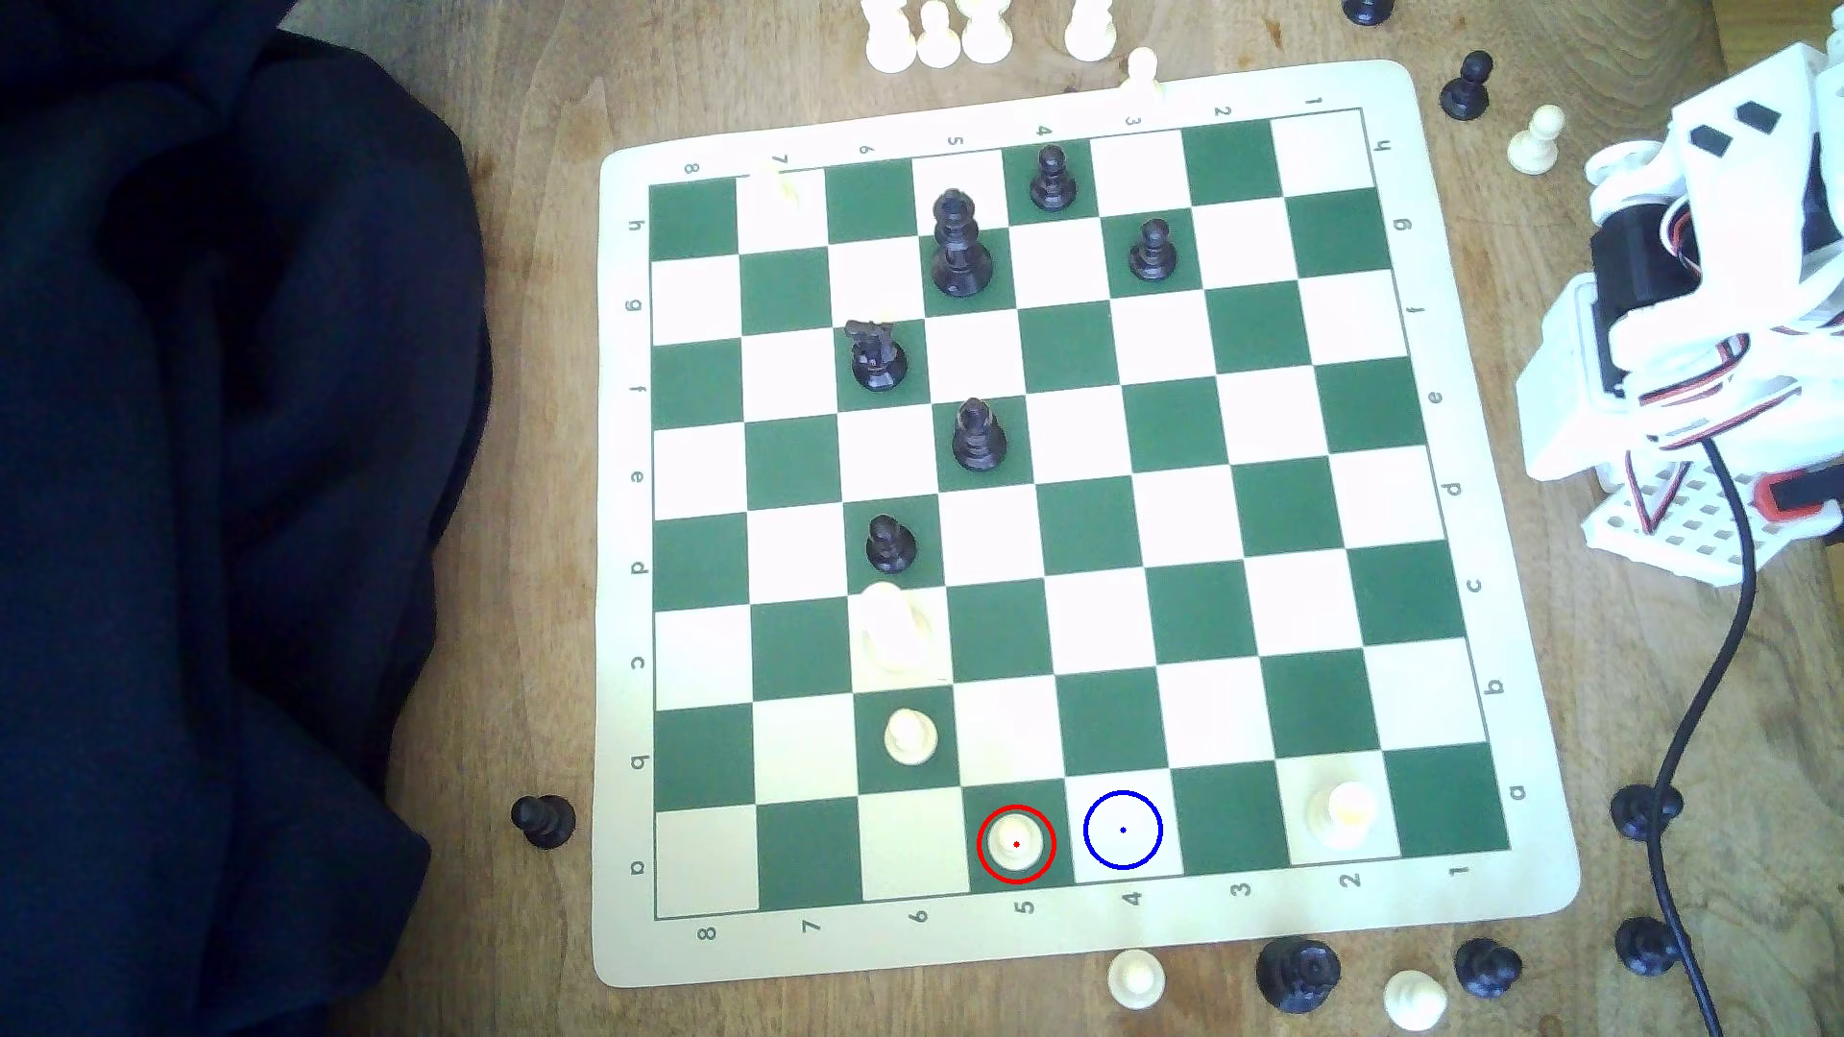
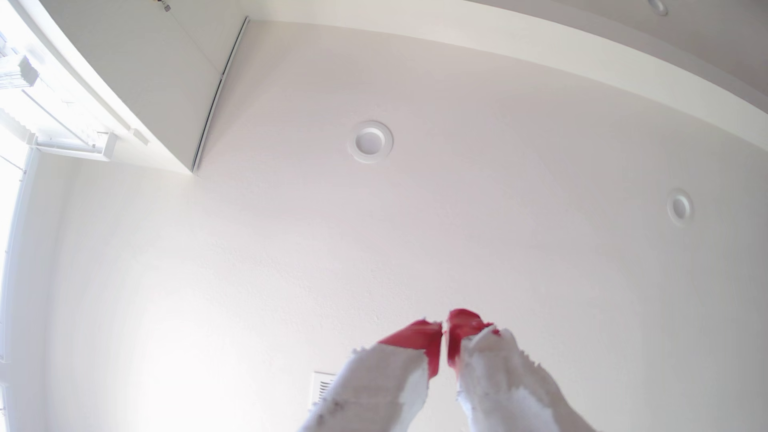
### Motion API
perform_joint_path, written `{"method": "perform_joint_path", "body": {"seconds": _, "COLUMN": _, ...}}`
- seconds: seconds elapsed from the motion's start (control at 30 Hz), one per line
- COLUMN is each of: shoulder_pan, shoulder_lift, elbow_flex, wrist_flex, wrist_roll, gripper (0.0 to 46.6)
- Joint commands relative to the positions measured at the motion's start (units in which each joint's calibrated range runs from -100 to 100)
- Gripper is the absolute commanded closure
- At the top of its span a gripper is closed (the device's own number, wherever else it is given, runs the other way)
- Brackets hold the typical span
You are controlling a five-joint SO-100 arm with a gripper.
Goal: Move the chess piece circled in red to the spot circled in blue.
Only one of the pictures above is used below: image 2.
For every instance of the white window blind slats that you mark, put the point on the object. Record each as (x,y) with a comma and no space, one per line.
(17,72)

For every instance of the white blind headrail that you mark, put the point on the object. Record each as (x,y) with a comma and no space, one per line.
(72,146)

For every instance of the round recessed ceiling light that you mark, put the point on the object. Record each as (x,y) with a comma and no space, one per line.
(680,207)
(370,141)

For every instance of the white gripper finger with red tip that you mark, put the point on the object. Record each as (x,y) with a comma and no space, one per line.
(504,384)
(384,384)

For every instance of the white air vent grille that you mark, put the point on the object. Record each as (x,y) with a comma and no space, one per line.
(320,387)

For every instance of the white ceiling track rail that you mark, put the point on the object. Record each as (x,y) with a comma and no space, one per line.
(217,96)

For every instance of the small metal ceiling fixture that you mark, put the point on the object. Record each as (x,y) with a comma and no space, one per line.
(164,5)

